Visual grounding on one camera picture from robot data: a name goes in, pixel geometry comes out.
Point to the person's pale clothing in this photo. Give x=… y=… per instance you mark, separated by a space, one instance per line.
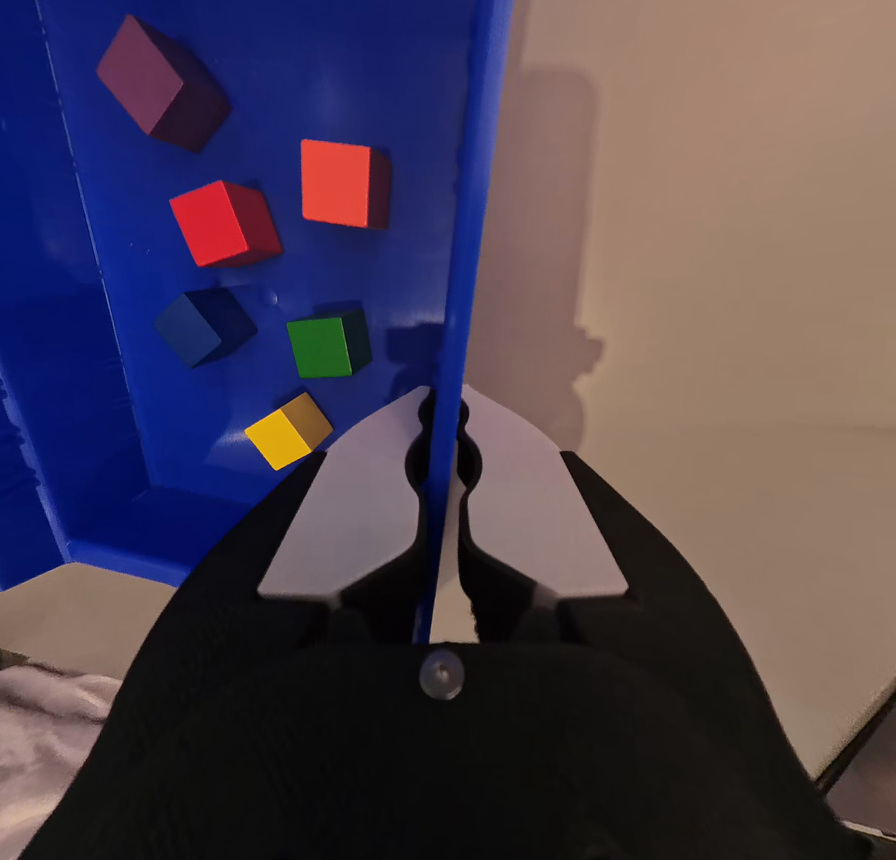
x=42 y=734

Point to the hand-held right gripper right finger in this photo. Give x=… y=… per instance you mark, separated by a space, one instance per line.
x=539 y=517

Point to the green wooden cube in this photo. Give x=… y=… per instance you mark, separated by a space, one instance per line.
x=318 y=347

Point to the orange wooden cube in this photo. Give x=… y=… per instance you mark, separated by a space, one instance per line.
x=336 y=182

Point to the yellow wooden cube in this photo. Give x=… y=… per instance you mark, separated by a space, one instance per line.
x=276 y=440

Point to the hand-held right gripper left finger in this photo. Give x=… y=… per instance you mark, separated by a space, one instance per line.
x=343 y=524

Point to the purple wooden cube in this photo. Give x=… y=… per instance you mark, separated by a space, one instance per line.
x=140 y=76

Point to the red wooden cube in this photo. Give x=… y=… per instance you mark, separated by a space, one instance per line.
x=210 y=226

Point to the blue wooden cube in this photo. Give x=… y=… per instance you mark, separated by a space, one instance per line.
x=185 y=328

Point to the blue plastic bin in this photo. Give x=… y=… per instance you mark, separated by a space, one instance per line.
x=70 y=349

